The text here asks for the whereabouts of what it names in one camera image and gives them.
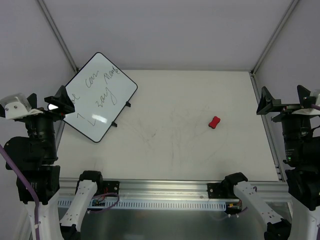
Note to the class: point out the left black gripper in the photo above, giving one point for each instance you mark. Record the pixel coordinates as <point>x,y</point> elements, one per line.
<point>46,116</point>

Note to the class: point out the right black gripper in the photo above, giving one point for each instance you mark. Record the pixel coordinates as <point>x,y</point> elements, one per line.
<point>289,109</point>

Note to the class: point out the white whiteboard black frame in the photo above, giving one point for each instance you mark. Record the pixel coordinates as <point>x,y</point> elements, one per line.
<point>99,93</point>

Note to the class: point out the red whiteboard eraser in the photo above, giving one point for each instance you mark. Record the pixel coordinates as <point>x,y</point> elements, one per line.
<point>214,122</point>

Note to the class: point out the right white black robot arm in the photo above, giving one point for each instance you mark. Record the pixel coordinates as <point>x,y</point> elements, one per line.
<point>302,154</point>

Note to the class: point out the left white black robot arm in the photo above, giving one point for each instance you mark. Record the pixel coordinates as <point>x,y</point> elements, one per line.
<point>33,160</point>

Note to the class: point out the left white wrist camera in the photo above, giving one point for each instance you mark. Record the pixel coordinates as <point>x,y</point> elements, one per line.
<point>15,106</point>

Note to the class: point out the left aluminium frame post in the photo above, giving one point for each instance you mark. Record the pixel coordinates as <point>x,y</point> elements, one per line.
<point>57,35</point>

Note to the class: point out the aluminium frame post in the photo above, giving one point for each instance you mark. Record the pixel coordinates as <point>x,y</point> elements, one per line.
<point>281,24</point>
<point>57,35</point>

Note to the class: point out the right aluminium frame post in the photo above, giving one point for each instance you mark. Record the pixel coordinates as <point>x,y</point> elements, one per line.
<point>281,24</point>

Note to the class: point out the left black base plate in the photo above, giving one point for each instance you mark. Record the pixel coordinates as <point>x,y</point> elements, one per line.
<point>110,186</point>

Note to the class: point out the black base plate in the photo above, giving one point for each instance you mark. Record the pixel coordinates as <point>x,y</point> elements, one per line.
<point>219,191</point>
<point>110,186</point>

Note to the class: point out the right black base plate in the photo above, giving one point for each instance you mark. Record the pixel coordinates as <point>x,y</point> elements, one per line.
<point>219,191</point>

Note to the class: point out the aluminium mounting rail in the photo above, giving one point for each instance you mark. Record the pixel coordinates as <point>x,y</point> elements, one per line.
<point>191,190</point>

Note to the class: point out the white slotted cable duct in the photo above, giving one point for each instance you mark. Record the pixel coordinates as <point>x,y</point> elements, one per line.
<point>130,204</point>

